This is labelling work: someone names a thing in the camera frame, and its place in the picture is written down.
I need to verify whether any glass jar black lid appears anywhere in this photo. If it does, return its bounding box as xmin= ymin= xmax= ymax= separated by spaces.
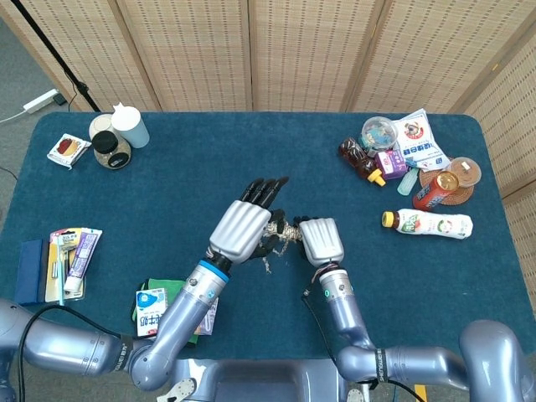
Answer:
xmin=91 ymin=130 xmax=132 ymax=171

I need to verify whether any pale blue plastic cup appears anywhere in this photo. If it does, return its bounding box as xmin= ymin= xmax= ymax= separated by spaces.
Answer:
xmin=110 ymin=102 xmax=151 ymax=149

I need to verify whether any clear cup brown lid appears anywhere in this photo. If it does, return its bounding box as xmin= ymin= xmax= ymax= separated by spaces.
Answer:
xmin=445 ymin=157 xmax=483 ymax=188

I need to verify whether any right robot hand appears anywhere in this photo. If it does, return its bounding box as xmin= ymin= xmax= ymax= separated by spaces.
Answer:
xmin=291 ymin=214 xmax=346 ymax=269

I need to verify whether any red drink can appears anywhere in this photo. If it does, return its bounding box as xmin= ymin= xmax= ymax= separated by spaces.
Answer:
xmin=412 ymin=171 xmax=460 ymax=212

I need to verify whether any small purple box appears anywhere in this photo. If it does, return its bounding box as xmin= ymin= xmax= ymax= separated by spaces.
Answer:
xmin=374 ymin=149 xmax=409 ymax=181

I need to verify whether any mint green small bottle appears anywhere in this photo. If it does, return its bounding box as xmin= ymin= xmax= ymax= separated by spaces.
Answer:
xmin=396 ymin=167 xmax=420 ymax=197

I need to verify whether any white power strip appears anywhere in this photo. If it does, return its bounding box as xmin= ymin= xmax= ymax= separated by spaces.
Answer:
xmin=23 ymin=88 xmax=60 ymax=115

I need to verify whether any purple white toothpaste tube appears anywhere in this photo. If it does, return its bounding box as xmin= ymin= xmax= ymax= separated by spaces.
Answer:
xmin=63 ymin=229 xmax=103 ymax=295

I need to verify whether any purple plum drink carton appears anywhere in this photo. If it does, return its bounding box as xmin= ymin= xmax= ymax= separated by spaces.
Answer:
xmin=193 ymin=296 xmax=219 ymax=336

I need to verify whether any white bag blue print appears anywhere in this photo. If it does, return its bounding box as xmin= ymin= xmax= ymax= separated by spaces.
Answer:
xmin=393 ymin=108 xmax=451 ymax=173

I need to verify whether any green microfibre cloth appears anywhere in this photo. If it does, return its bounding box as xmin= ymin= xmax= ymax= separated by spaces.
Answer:
xmin=131 ymin=277 xmax=198 ymax=347

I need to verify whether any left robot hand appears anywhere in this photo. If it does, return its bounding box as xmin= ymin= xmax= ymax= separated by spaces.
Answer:
xmin=208 ymin=175 xmax=291 ymax=267

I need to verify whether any brown woven coaster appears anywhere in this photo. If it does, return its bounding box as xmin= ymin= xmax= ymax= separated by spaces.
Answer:
xmin=418 ymin=167 xmax=476 ymax=207

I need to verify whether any beige speckled braided rope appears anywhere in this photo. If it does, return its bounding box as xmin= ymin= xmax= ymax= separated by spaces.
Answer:
xmin=258 ymin=216 xmax=303 ymax=276

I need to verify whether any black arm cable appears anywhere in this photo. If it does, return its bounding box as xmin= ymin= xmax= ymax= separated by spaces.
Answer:
xmin=16 ymin=304 xmax=122 ymax=402
xmin=301 ymin=286 xmax=424 ymax=402

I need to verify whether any black tripod stand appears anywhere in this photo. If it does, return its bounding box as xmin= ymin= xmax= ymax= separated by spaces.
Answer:
xmin=9 ymin=0 xmax=102 ymax=112

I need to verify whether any small snack packet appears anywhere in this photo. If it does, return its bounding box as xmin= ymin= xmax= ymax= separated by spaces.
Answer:
xmin=46 ymin=132 xmax=93 ymax=170

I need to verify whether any clear round plastic container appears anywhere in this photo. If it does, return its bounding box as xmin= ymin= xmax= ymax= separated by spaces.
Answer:
xmin=360 ymin=116 xmax=399 ymax=152

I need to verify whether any grey robot torso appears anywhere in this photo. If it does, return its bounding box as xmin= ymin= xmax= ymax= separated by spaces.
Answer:
xmin=173 ymin=358 xmax=349 ymax=402

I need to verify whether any amber honey bottle yellow cap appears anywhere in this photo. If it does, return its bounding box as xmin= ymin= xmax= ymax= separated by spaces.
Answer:
xmin=338 ymin=137 xmax=387 ymax=187

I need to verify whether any toothbrush blister pack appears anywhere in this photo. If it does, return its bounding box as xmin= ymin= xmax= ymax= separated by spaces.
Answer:
xmin=44 ymin=228 xmax=85 ymax=304

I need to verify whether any white drink bottle yellow cap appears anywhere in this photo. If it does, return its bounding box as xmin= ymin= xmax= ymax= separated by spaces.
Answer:
xmin=380 ymin=208 xmax=475 ymax=241

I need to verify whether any white blue milk carton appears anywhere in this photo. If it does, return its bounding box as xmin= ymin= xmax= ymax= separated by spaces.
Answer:
xmin=135 ymin=287 xmax=169 ymax=338

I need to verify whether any dark blue flat box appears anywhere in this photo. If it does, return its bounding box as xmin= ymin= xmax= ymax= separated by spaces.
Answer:
xmin=13 ymin=239 xmax=49 ymax=307

